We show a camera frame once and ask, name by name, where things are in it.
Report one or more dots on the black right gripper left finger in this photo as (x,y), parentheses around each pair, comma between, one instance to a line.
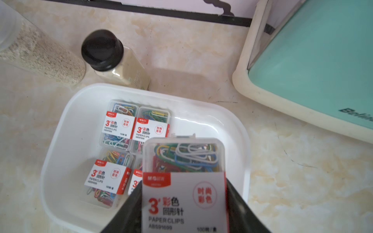
(128,218)

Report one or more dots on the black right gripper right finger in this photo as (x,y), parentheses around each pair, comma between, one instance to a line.
(241,217)

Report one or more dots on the paper clip box front-right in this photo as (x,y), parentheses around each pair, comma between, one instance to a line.
(136,176)

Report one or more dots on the paper clip box front-middle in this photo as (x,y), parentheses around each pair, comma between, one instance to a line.
(108,178)

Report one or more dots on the paper clip box back-middle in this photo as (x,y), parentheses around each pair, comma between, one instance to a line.
(184,188)

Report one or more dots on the paper clip box back-left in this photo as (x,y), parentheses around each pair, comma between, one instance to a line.
(118,125)

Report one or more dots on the paper clip box front-left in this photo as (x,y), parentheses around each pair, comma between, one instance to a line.
(150,123)

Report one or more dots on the white plastic storage box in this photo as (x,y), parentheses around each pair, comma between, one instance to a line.
(75,146)

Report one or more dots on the black-lidded spice bottle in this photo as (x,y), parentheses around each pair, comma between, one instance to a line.
(113,61)

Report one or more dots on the mint green toaster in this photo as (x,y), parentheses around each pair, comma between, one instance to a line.
(317,66)

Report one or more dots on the clear jar of oats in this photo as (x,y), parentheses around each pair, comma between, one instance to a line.
(27,47)

